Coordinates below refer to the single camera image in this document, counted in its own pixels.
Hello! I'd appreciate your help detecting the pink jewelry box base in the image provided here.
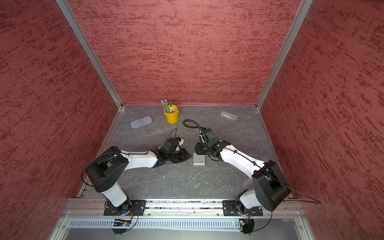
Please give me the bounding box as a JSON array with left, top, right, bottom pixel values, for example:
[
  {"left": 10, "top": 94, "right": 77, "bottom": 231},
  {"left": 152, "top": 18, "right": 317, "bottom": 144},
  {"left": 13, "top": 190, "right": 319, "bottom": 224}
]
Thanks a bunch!
[{"left": 193, "top": 153, "right": 206, "bottom": 166}]

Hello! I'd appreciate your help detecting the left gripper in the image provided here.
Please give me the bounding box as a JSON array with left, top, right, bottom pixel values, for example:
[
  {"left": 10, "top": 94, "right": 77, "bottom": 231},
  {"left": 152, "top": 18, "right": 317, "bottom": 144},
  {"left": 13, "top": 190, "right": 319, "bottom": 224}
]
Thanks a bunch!
[{"left": 167, "top": 148, "right": 193, "bottom": 163}]

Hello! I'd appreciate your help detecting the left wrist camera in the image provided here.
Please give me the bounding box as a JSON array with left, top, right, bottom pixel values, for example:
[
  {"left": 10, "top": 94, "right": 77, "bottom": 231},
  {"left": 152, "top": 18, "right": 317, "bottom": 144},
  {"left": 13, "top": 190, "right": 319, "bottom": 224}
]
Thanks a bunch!
[{"left": 176, "top": 137, "right": 184, "bottom": 146}]

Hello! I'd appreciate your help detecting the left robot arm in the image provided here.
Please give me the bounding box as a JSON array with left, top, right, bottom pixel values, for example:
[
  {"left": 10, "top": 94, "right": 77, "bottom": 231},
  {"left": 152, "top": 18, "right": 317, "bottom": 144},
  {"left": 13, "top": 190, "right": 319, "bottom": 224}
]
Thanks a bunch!
[{"left": 81, "top": 137, "right": 192, "bottom": 216}]

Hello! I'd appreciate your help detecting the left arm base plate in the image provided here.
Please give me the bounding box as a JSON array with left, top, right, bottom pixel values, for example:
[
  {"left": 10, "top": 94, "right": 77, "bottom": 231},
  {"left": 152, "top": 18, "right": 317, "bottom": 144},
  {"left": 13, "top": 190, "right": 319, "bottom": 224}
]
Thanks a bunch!
[{"left": 104, "top": 200, "right": 147, "bottom": 217}]

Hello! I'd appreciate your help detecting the purple glasses case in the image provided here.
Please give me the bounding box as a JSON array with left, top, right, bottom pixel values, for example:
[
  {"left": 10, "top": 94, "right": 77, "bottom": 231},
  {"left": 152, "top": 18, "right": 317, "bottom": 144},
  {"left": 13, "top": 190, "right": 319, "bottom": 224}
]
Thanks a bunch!
[{"left": 130, "top": 116, "right": 153, "bottom": 129}]

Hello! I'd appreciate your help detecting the pencils and markers bunch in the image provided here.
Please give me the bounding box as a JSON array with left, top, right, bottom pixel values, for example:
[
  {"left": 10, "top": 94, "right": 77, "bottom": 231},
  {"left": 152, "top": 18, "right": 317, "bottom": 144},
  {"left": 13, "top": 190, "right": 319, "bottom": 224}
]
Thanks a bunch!
[{"left": 161, "top": 100, "right": 175, "bottom": 114}]

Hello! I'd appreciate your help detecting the yellow pencil cup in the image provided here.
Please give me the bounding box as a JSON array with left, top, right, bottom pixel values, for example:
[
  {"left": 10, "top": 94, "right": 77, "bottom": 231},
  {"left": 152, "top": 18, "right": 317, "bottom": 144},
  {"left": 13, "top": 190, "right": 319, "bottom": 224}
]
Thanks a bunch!
[{"left": 164, "top": 105, "right": 179, "bottom": 124}]

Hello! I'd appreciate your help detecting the aluminium front rail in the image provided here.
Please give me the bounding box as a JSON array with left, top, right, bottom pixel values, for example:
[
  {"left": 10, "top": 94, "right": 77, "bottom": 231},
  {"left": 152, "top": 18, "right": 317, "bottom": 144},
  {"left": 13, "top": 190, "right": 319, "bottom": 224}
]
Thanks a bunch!
[{"left": 61, "top": 198, "right": 307, "bottom": 219}]

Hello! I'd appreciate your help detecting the clear plastic case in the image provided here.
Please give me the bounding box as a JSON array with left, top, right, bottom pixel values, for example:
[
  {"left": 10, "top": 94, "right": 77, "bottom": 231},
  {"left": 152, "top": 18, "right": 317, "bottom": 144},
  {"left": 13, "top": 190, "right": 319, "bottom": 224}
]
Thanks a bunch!
[{"left": 221, "top": 111, "right": 238, "bottom": 121}]

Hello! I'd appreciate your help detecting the white perforated cable duct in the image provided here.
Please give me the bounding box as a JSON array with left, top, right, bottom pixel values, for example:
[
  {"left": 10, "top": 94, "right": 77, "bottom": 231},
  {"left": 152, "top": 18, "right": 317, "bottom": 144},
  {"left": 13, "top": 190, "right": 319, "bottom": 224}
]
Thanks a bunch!
[{"left": 68, "top": 219, "right": 241, "bottom": 232}]

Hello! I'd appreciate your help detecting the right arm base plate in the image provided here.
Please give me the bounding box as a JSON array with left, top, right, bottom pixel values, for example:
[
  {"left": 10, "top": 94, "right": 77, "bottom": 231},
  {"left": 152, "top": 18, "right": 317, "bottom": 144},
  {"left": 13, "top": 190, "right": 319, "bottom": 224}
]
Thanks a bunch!
[{"left": 222, "top": 200, "right": 263, "bottom": 217}]

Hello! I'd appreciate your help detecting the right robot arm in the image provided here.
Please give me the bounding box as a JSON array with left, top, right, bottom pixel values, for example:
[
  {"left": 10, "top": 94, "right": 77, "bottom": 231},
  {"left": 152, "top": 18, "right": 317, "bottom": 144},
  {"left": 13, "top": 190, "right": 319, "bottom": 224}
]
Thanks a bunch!
[{"left": 195, "top": 128, "right": 291, "bottom": 214}]

